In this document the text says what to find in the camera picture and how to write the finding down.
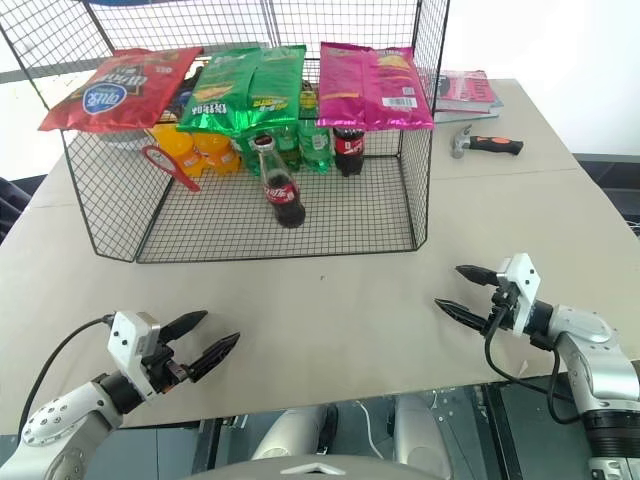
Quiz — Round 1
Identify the glass cola bottle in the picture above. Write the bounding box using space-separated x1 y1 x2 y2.
252 134 307 230

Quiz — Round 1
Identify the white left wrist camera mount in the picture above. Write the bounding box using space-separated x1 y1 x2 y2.
107 310 163 402

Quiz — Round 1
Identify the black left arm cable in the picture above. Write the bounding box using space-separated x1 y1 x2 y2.
16 313 116 444

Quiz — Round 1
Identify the white floor cable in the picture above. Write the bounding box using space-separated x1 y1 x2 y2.
355 398 387 459

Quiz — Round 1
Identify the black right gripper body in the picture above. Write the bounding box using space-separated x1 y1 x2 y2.
482 284 518 333

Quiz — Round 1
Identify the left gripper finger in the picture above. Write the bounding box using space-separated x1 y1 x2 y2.
159 309 209 347
187 331 242 384

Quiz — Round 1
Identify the small plastic cola bottle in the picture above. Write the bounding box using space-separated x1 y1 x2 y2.
331 126 367 178

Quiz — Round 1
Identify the grey robot torso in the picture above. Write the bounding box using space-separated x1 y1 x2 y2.
187 452 454 480

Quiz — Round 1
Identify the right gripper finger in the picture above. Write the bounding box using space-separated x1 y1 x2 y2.
433 297 490 333
455 264 502 288

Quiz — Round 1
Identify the silver right robot leg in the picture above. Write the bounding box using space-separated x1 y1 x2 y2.
391 394 454 480

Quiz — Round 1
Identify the red chip bag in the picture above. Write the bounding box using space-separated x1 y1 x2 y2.
38 46 205 133

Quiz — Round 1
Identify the orange plastic soda bottle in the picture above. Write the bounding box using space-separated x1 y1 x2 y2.
148 123 197 177
192 131 242 176

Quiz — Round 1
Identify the dark blue snack bag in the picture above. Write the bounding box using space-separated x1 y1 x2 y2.
167 63 207 122

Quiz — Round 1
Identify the silver robot leg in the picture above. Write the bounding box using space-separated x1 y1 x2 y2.
249 404 342 462
391 394 454 480

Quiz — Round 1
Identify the silver left robot leg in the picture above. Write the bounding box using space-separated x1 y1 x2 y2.
249 404 342 462

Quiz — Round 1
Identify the green chip bag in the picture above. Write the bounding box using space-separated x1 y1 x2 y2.
238 44 308 132
176 47 262 136

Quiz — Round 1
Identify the dark chair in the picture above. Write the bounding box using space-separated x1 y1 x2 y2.
0 176 40 245

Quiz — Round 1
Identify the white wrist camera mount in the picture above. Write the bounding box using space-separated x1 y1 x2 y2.
107 310 163 402
499 252 543 336

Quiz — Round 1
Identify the green plastic soda bottle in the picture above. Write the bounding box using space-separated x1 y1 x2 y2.
298 118 336 174
238 124 302 177

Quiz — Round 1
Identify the red cover book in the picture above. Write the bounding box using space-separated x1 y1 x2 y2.
433 69 505 114

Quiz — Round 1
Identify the grey book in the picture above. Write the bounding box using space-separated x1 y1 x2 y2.
432 106 502 124

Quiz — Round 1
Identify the yellow snack package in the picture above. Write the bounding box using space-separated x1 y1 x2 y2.
298 81 321 120

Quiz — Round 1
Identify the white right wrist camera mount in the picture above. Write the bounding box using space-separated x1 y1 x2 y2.
499 252 543 336

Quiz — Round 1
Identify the black wire mesh shelf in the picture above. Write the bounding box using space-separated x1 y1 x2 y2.
0 0 451 265

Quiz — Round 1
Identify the pink chip bag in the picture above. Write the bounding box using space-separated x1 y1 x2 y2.
315 41 436 132

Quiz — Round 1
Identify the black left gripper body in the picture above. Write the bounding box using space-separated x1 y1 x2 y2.
141 341 195 396

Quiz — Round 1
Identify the black orange handled hammer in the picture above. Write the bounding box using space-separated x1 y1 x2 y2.
450 124 526 161

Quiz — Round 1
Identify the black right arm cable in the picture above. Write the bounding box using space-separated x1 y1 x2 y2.
481 294 581 427

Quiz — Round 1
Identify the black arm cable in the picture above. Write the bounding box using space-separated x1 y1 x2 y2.
481 294 581 427
16 313 116 444

